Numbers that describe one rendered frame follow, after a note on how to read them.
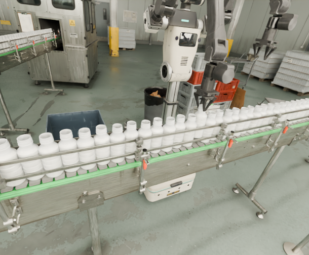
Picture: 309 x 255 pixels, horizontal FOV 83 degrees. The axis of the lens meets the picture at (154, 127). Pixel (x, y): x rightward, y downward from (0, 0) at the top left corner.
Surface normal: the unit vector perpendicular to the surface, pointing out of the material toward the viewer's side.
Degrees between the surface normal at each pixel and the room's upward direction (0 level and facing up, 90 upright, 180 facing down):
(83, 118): 90
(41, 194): 90
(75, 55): 90
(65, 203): 90
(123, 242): 0
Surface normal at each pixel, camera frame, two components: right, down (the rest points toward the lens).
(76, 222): 0.11, -0.85
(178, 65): 0.42, 0.51
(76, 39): 0.12, 0.53
